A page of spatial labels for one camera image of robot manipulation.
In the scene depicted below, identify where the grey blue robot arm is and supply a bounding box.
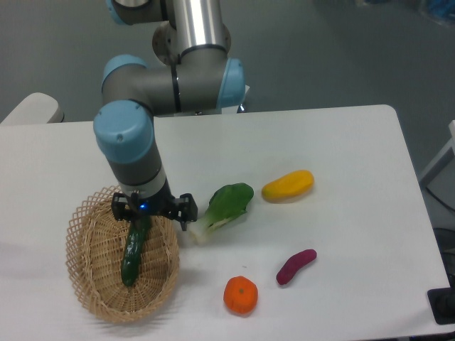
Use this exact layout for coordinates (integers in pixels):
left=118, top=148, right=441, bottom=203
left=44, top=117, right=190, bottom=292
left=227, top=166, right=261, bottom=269
left=93, top=1, right=245, bottom=227

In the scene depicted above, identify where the green cucumber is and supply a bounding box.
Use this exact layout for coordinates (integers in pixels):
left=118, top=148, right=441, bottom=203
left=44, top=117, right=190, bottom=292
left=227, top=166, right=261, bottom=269
left=121, top=216, right=151, bottom=287

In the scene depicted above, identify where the green bok choy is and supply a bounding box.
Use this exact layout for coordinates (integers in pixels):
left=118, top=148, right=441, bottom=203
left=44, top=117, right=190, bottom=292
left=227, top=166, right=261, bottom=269
left=187, top=183, right=254, bottom=244

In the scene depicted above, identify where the purple sweet potato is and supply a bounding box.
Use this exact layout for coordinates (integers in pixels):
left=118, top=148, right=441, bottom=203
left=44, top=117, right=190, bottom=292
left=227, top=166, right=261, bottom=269
left=276, top=249, right=317, bottom=286

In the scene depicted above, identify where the white furniture frame right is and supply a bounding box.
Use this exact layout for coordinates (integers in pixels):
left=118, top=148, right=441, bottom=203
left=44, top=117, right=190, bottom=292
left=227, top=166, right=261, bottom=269
left=417, top=120, right=454, bottom=188

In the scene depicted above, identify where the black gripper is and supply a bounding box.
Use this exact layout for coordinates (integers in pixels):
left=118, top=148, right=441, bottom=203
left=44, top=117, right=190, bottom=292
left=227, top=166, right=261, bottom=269
left=111, top=188, right=198, bottom=232

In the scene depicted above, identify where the white chair armrest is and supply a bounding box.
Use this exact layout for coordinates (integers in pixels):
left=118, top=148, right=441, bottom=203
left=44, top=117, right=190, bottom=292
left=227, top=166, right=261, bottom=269
left=1, top=92, right=65, bottom=126

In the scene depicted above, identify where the black device at table edge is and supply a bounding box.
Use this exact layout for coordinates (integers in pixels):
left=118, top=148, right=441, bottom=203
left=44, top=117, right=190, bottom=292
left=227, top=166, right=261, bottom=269
left=427, top=288, right=454, bottom=325

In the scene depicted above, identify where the clear bag with blue items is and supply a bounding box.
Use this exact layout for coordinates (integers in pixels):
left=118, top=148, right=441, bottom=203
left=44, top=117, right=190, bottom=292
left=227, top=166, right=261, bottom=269
left=420, top=0, right=454, bottom=26

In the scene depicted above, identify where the woven wicker basket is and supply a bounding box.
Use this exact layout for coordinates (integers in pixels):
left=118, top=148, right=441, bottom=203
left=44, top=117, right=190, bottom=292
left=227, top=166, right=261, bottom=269
left=65, top=185, right=179, bottom=323

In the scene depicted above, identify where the yellow mango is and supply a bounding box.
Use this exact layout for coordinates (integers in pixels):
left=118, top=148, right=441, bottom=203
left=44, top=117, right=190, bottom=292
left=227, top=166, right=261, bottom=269
left=262, top=170, right=315, bottom=202

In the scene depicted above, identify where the orange tangerine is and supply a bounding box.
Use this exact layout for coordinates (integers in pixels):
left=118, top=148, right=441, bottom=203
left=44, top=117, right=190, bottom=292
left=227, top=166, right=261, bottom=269
left=223, top=276, right=258, bottom=315

